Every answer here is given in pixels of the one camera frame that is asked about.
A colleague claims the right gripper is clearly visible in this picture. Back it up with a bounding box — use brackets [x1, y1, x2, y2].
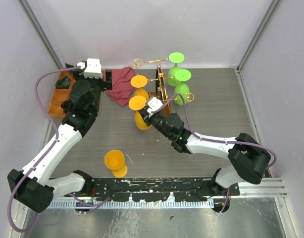
[137, 106, 173, 140]

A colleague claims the orange goblet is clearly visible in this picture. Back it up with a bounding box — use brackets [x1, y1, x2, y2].
[104, 150, 128, 178]
[130, 75, 149, 100]
[128, 95, 151, 130]

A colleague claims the gold wire glass rack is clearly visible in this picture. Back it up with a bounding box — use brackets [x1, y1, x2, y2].
[139, 58, 194, 117]

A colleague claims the clear wine glass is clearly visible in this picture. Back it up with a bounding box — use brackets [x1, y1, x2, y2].
[129, 58, 144, 75]

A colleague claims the green goblet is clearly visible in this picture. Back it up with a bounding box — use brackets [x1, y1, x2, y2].
[167, 52, 185, 86]
[173, 69, 194, 105]

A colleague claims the orange goblet front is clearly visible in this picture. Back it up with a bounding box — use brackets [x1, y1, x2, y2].
[104, 150, 128, 178]

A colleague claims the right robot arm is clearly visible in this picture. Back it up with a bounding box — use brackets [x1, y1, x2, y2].
[139, 109, 271, 195]

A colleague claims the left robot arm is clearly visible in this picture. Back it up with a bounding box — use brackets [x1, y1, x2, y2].
[7, 68, 112, 213]

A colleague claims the maroon cloth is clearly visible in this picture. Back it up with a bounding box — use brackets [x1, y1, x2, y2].
[106, 67, 134, 107]

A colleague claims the dark green patterned cloth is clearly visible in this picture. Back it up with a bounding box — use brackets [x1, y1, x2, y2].
[55, 76, 71, 89]

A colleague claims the dark navy folded cloth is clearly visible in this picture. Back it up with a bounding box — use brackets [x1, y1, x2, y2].
[65, 63, 75, 68]

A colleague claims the black red cloth bundle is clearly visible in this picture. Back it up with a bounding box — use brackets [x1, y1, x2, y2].
[60, 99, 71, 113]

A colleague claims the wooden compartment tray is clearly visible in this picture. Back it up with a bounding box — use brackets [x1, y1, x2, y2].
[48, 71, 76, 119]

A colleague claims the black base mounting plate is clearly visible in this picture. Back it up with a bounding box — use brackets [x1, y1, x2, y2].
[64, 177, 241, 203]

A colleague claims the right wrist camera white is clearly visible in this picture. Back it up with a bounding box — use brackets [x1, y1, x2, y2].
[147, 97, 163, 117]

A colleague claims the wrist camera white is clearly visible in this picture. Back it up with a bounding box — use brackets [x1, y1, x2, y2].
[76, 58, 102, 79]
[147, 97, 163, 117]

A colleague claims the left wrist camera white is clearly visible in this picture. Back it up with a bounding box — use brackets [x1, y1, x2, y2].
[76, 58, 102, 79]

